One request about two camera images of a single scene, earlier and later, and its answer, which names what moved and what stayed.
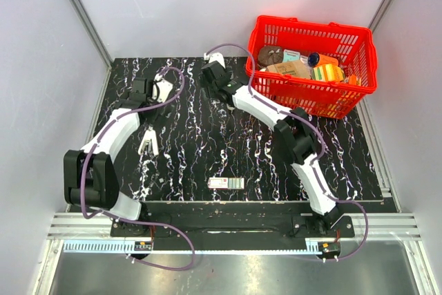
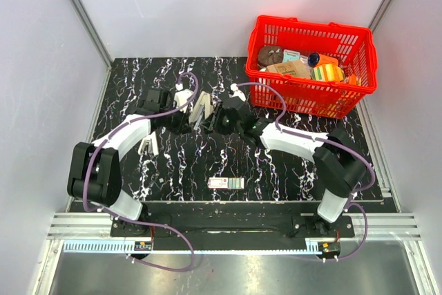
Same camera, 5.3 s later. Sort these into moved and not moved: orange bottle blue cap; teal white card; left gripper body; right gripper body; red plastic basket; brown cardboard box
Moved: right gripper body; left gripper body
Not moved: brown cardboard box; orange bottle blue cap; red plastic basket; teal white card
